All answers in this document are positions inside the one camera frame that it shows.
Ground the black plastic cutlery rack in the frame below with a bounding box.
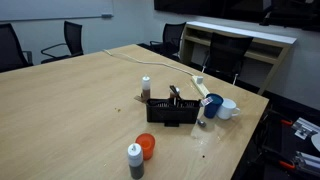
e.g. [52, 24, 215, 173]
[146, 98, 200, 127]

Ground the white-capped brown sauce bottle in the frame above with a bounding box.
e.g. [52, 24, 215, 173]
[141, 75, 151, 101]

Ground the white plug adapter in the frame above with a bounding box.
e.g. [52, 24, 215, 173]
[196, 76, 203, 84]

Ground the beige power strip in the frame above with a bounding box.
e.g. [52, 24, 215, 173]
[191, 76, 209, 97]

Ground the black office chair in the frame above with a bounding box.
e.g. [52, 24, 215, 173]
[41, 21, 84, 64]
[140, 23, 186, 61]
[202, 33, 253, 84]
[0, 23, 33, 72]

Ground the orange plastic cup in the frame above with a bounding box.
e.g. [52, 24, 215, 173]
[136, 133, 155, 160]

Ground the small silver metal object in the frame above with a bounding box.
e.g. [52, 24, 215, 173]
[197, 119, 206, 127]

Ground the blue plastic cup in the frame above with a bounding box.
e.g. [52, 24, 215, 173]
[204, 93, 223, 118]

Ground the white-capped dark sauce bottle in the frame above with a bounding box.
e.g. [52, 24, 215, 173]
[127, 143, 144, 179]

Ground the white ceramic mug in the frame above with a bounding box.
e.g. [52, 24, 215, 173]
[217, 98, 241, 120]

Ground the wooden console shelf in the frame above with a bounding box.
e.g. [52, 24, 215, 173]
[181, 21, 296, 95]

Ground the white power cable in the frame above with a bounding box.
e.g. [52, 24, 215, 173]
[103, 49, 196, 77]

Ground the black wall television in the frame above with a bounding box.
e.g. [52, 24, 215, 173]
[154, 0, 320, 32]

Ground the wall whiteboard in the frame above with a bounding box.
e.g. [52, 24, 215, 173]
[0, 0, 113, 21]

